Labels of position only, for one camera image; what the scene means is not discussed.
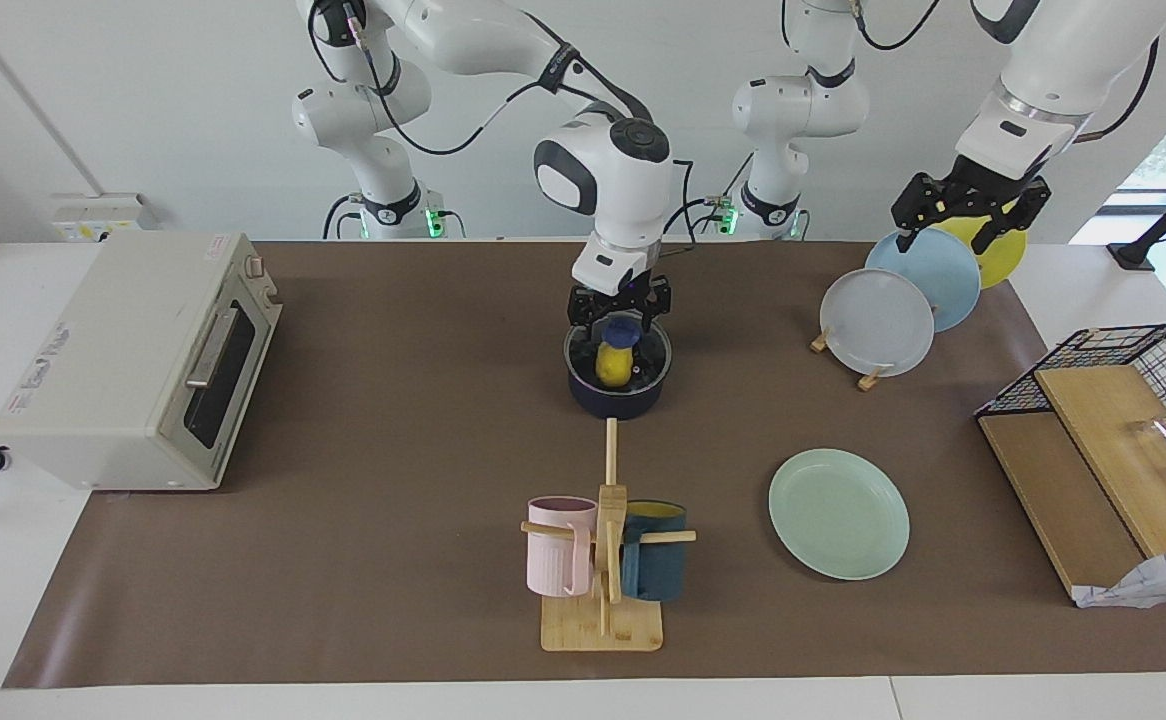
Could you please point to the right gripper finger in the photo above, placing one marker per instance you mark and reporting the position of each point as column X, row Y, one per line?
column 585, row 312
column 655, row 305

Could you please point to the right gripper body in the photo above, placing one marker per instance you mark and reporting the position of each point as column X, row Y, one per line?
column 618, row 265

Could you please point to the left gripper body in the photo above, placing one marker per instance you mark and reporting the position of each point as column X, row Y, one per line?
column 1003, row 140

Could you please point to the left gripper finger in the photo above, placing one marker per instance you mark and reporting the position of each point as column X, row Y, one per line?
column 1035, row 195
column 908, row 215

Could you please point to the glass pot lid purple knob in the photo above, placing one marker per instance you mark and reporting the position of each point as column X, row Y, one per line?
column 623, row 330

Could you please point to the yellow potato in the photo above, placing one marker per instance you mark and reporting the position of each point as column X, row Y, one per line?
column 613, row 368

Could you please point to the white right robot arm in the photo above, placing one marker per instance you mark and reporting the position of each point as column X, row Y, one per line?
column 593, row 170

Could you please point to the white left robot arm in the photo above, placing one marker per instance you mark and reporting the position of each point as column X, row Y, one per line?
column 803, row 110

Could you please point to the yellow plate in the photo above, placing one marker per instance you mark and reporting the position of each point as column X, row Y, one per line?
column 1003, row 262

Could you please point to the light blue plate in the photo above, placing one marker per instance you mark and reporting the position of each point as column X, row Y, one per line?
column 948, row 280

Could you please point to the grey plate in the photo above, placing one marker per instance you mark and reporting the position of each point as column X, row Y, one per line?
column 878, row 322

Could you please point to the wooden plate rack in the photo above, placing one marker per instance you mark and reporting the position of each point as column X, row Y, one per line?
column 821, row 342

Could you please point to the mint green plate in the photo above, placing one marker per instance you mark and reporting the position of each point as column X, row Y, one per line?
column 838, row 515

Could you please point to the black stand leg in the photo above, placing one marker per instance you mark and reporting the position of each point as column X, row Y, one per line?
column 1133, row 255

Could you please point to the pink mug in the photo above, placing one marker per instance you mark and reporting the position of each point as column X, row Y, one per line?
column 558, row 560

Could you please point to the dark teal mug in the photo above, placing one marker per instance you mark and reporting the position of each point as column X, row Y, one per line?
column 655, row 570

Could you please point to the brown table mat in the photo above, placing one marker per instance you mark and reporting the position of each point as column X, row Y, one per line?
column 393, row 500

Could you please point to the clear drinking glass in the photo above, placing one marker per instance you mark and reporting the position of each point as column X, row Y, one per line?
column 1158, row 440

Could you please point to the wooden mug rack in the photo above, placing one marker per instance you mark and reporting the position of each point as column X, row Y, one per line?
column 603, row 625

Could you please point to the white crumpled paper sheet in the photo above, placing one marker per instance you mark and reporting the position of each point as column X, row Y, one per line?
column 1163, row 580

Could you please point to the beige toaster oven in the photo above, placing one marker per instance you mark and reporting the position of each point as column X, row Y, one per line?
column 103, row 380

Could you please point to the white wall socket box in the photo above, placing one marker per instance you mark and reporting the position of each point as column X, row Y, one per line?
column 103, row 220

